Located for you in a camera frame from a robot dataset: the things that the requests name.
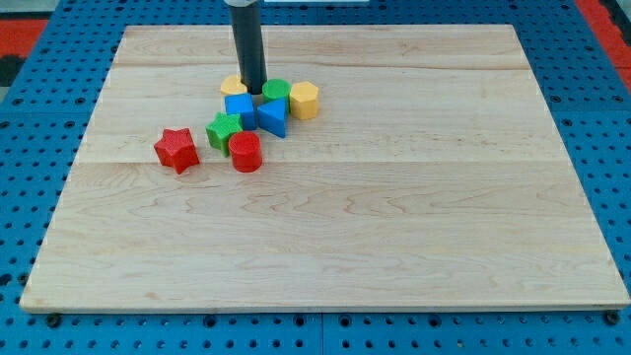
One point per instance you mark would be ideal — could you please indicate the green star block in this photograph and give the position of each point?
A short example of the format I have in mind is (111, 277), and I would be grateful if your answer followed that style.
(221, 129)

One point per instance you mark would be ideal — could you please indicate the red star block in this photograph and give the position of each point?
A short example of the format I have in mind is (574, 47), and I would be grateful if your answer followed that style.
(176, 149)

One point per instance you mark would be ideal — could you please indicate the blue triangle block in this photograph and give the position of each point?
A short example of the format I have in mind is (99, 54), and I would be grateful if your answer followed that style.
(272, 117)

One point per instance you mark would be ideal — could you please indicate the red cylinder block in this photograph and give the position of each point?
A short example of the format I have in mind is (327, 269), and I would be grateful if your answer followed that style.
(245, 150)

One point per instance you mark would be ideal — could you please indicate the yellow hexagon block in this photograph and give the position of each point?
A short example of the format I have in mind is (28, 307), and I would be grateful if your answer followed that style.
(304, 100)

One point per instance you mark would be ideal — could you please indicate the green cylinder block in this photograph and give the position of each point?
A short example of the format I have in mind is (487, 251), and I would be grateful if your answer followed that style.
(276, 89)

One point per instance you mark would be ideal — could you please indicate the blue cube block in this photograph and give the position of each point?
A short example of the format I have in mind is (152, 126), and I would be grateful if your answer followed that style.
(243, 105)

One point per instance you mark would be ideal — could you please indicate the light wooden board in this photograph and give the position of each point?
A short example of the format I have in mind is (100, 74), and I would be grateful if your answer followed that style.
(433, 179)

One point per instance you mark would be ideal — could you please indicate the yellow rounded block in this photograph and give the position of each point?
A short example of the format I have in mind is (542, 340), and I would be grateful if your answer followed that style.
(233, 85)

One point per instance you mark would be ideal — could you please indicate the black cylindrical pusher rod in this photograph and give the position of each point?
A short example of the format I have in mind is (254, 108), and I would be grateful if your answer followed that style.
(247, 32)

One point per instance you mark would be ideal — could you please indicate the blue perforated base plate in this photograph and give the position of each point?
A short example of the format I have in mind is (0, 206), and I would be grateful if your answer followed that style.
(47, 109)

